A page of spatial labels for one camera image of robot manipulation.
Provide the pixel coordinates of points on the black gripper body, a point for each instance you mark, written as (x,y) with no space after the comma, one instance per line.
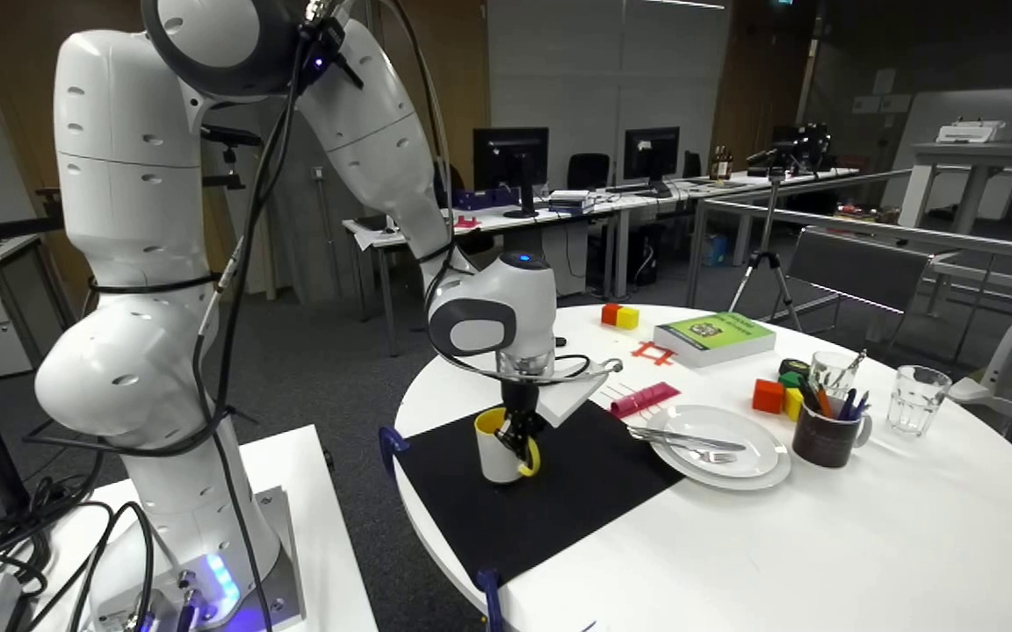
(523,406)

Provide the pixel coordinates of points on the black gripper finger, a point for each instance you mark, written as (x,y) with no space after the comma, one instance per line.
(510,441)
(532,443)

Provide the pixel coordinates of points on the white mug yellow inside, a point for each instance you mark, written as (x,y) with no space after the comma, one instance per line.
(497,462)

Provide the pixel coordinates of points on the white robot base table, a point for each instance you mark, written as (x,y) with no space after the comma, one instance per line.
(120,564)

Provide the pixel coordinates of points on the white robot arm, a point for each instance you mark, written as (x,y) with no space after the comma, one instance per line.
(128,113)

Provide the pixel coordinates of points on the black mat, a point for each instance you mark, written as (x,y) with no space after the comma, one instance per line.
(593,473)

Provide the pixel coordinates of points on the dark pen holder mug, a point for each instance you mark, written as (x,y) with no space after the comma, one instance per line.
(826,441)

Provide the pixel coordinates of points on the blue clamp far side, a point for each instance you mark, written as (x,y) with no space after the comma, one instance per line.
(393,443)

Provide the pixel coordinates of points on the red yellow block pair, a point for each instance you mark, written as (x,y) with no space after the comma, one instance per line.
(619,317)

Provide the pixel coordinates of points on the pink plastic piece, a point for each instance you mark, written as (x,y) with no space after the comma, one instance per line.
(642,398)

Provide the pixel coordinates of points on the orange flat plastic piece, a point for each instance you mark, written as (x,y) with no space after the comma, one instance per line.
(651,352)

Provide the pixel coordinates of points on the blue clamp near robot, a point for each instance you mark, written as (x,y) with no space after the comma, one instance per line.
(485,580)

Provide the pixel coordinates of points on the silver cutlery on plate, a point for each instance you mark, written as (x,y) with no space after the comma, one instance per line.
(687,441)

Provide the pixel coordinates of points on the green book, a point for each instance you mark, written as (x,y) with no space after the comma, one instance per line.
(716,339)

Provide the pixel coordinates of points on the white office desk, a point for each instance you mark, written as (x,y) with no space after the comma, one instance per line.
(628,202)

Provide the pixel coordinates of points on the white plate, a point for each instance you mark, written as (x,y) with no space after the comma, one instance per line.
(765,463)

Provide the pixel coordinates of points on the left computer monitor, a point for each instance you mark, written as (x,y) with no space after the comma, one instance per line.
(510,158)

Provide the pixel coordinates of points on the computer monitor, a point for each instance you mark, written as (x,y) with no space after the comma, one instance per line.
(651,153)
(510,158)

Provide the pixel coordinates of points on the right computer monitor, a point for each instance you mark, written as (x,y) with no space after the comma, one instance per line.
(651,153)

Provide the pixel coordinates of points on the clear drinking glass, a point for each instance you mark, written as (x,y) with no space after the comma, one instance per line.
(914,398)

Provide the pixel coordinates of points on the camera tripod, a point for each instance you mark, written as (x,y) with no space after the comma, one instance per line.
(778,161)

